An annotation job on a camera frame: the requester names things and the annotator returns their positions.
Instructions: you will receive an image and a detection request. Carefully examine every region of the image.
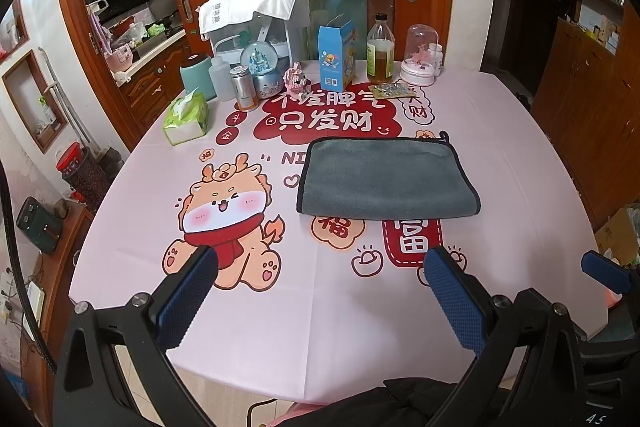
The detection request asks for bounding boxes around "red lidded jar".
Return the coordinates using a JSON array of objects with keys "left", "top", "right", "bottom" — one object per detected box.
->
[{"left": 55, "top": 141, "right": 84, "bottom": 173}]

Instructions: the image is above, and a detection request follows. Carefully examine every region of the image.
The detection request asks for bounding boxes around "grey towel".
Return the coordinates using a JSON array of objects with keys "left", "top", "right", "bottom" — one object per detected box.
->
[{"left": 296, "top": 132, "right": 482, "bottom": 221}]

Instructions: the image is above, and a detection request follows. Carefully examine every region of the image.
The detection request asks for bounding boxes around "white power strip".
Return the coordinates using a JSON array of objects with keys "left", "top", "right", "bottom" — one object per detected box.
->
[{"left": 0, "top": 271, "right": 47, "bottom": 324}]

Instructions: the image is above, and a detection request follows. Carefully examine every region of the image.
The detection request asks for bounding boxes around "white countertop appliance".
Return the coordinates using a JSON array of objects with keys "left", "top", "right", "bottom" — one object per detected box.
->
[{"left": 210, "top": 0, "right": 311, "bottom": 64}]

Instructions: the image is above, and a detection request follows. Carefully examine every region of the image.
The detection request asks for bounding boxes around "pink printed tablecloth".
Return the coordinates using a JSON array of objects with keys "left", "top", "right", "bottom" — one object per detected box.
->
[{"left": 67, "top": 59, "right": 614, "bottom": 408}]

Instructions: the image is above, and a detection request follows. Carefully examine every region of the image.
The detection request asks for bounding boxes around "silver and orange can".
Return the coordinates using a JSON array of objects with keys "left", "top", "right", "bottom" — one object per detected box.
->
[{"left": 229, "top": 65, "right": 260, "bottom": 113}]

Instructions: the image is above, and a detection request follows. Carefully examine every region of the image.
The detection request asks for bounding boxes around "castle snow globe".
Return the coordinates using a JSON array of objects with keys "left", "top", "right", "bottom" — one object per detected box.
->
[{"left": 241, "top": 41, "right": 282, "bottom": 99}]

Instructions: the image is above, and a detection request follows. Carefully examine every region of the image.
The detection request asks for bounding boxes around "green tissue pack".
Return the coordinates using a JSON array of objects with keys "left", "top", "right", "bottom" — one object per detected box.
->
[{"left": 163, "top": 90, "right": 210, "bottom": 147}]

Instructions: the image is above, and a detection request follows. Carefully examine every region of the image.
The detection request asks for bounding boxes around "glass dome with pink flowers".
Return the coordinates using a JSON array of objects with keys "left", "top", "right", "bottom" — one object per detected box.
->
[{"left": 398, "top": 24, "right": 441, "bottom": 86}]

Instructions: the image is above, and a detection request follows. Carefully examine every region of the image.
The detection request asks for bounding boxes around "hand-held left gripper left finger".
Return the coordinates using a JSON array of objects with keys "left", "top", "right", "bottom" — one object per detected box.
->
[{"left": 52, "top": 245, "right": 221, "bottom": 427}]

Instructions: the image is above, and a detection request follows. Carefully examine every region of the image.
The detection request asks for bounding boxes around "dark woven basket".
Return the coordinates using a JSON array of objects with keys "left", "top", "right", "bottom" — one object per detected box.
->
[{"left": 62, "top": 147, "right": 109, "bottom": 210}]

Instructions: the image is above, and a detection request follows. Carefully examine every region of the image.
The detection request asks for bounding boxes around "pill blister pack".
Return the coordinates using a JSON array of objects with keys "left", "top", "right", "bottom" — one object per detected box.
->
[{"left": 368, "top": 81, "right": 417, "bottom": 99}]

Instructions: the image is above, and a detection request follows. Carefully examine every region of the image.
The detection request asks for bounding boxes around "white plastic bottle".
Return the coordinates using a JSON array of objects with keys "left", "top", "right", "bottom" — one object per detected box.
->
[{"left": 209, "top": 55, "right": 236, "bottom": 102}]

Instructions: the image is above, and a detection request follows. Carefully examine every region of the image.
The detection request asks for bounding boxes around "white cloth cover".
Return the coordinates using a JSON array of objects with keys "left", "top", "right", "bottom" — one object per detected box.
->
[{"left": 198, "top": 0, "right": 306, "bottom": 40}]

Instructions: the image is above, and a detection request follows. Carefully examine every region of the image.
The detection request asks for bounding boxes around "teal round container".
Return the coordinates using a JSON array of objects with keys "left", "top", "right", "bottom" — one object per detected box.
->
[{"left": 179, "top": 55, "right": 217, "bottom": 103}]

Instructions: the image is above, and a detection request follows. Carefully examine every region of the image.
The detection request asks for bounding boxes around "pink figurine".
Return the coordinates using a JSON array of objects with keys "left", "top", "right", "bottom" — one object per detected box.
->
[{"left": 282, "top": 61, "right": 312, "bottom": 94}]

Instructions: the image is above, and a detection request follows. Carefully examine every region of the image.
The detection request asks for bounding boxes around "glass oil bottle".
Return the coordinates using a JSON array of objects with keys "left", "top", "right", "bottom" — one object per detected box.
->
[{"left": 366, "top": 12, "right": 396, "bottom": 80}]

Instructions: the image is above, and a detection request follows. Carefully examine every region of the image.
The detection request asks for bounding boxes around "blue paper carton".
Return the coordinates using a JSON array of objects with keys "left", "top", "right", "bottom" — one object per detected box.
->
[{"left": 318, "top": 20, "right": 358, "bottom": 92}]

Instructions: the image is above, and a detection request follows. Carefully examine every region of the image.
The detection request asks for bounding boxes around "wooden cabinet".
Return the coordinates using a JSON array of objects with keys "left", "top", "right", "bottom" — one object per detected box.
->
[{"left": 531, "top": 4, "right": 640, "bottom": 230}]

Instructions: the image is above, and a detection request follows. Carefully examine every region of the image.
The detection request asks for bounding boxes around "cardboard box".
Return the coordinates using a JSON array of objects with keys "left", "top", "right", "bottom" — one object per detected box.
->
[{"left": 594, "top": 206, "right": 640, "bottom": 267}]

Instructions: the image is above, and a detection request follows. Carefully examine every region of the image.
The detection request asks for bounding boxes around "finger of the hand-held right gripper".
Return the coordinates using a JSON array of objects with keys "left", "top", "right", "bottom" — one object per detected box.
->
[{"left": 581, "top": 250, "right": 635, "bottom": 294}]

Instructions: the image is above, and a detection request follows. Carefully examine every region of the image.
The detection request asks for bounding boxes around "pink rice cooker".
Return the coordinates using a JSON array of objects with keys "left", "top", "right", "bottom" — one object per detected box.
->
[{"left": 105, "top": 41, "right": 136, "bottom": 74}]

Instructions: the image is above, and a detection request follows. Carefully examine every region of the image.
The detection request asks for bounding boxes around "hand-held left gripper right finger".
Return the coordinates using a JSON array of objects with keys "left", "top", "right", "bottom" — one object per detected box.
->
[{"left": 423, "top": 247, "right": 601, "bottom": 427}]

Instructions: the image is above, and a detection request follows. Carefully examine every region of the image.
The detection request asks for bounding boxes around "dark green small appliance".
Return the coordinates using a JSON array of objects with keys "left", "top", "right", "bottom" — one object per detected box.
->
[{"left": 15, "top": 196, "right": 64, "bottom": 254}]

